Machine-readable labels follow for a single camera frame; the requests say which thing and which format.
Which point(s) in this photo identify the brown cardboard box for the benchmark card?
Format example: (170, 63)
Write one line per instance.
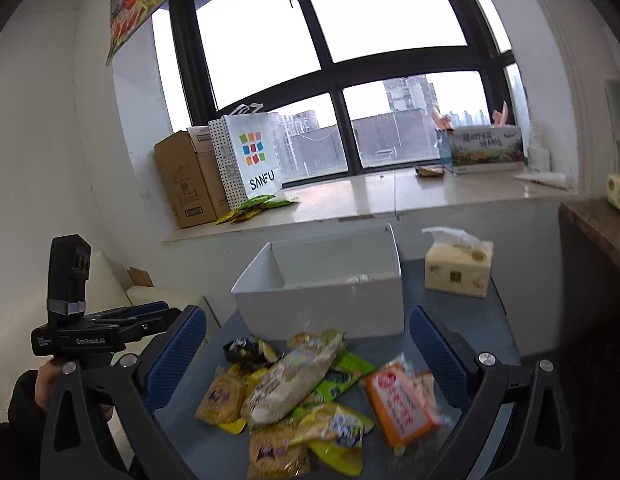
(190, 175)

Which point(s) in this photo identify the beige tissue pack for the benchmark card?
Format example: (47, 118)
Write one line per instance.
(457, 262)

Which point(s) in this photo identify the black yellow snack packet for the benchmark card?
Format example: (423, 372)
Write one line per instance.
(251, 352)

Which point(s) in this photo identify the wooden side shelf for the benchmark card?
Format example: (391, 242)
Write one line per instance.
(598, 221)

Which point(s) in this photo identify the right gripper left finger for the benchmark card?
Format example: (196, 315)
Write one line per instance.
(131, 359)

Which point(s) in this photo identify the white tube on sill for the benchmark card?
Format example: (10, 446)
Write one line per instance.
(549, 179)

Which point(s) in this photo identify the yellow purple snack bag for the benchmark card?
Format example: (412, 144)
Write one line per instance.
(222, 403)

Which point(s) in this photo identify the orange white snack packet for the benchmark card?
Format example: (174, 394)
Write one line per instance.
(404, 402)

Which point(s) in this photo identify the large white snack bag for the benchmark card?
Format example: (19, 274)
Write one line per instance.
(291, 379)

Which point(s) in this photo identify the white Sanfu shopping bag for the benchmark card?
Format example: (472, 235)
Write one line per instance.
(243, 143)

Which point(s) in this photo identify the yellow cookie packet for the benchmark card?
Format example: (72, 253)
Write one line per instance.
(273, 456)

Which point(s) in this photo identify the yellow blue snack bag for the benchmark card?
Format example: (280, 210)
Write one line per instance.
(334, 433)

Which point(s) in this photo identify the illustrated tissue box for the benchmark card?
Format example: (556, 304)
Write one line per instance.
(473, 149)

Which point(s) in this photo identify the green sachets on windowsill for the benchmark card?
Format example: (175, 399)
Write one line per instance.
(255, 206)

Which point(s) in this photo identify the small brown packet on sill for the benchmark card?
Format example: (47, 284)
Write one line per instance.
(432, 171)

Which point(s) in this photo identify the green snack bag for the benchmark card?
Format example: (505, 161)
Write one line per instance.
(345, 372)

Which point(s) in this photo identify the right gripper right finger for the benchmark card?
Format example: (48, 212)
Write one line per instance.
(535, 443)

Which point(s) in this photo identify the cream sofa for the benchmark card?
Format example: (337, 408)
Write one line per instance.
(103, 291)

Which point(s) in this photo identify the white storage box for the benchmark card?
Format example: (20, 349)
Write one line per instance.
(351, 282)

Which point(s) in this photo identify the person's left hand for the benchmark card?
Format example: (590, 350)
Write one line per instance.
(45, 382)

